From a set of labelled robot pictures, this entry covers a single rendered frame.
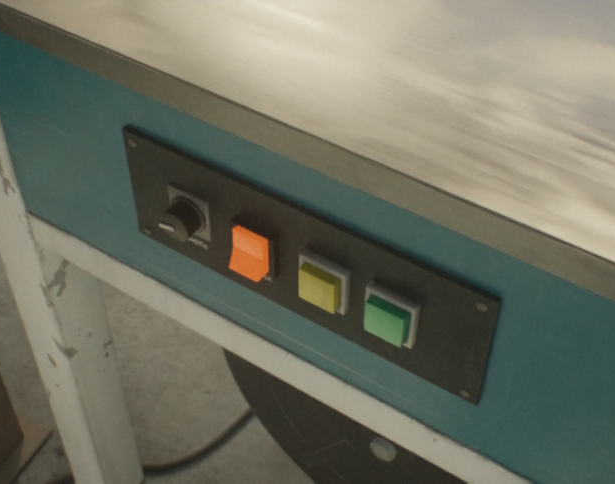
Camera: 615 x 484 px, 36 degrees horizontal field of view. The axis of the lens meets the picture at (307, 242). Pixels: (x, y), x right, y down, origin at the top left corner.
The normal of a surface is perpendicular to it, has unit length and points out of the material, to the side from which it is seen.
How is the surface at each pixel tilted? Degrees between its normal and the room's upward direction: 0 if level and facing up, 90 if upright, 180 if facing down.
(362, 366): 90
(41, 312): 90
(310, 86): 0
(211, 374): 0
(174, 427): 0
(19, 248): 90
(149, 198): 90
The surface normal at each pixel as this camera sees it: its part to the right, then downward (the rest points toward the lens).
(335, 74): 0.00, -0.71
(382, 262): -0.56, 0.59
